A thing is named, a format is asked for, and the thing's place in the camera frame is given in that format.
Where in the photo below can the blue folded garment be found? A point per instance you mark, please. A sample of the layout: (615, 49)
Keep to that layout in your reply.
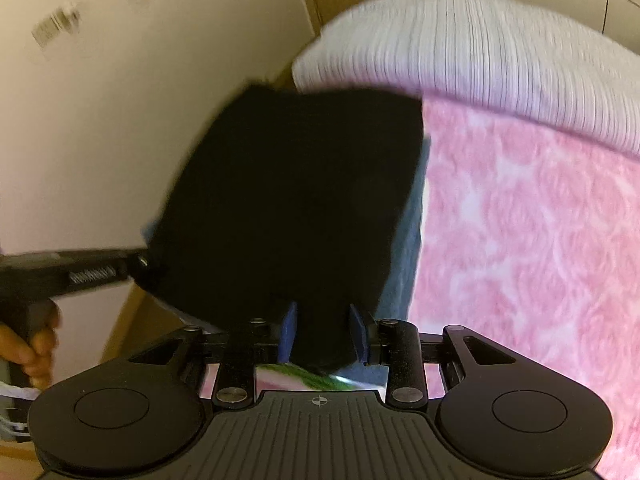
(407, 250)

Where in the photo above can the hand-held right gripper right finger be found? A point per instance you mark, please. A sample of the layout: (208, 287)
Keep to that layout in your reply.
(357, 335)

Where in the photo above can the barcode wall sticker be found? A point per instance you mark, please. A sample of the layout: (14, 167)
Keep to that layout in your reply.
(55, 25)

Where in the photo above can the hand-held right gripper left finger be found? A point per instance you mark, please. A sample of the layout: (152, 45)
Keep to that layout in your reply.
(289, 332)

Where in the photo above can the pink floral blanket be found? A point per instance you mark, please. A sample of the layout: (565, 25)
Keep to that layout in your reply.
(525, 260)

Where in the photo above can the black garment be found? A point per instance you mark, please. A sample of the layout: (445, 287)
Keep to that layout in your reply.
(300, 185)

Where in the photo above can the lilac ribbed quilt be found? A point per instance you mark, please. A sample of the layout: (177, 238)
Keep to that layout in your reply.
(475, 50)

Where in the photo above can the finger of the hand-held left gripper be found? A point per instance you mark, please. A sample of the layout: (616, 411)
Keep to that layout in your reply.
(140, 265)

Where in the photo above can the person's left hand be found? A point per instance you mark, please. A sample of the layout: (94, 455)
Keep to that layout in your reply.
(25, 360)

